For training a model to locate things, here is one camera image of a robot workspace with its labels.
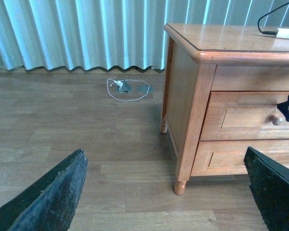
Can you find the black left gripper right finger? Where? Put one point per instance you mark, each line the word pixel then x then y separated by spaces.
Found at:
pixel 269 184

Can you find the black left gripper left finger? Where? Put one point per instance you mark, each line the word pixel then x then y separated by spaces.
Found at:
pixel 50 203

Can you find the wooden drawer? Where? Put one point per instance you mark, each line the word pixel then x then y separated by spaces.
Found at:
pixel 227 157
pixel 235 116

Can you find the wooden nightstand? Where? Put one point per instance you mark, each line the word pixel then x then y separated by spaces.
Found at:
pixel 203 59

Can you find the white usb charger block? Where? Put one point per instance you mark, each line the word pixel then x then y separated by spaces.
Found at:
pixel 282 33

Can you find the open metal floor socket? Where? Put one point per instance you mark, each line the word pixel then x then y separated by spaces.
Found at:
pixel 123 87

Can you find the closed metal floor plate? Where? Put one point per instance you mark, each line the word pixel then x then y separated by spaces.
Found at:
pixel 145 89

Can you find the light green pleated curtain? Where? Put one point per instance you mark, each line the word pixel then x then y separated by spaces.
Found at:
pixel 108 33

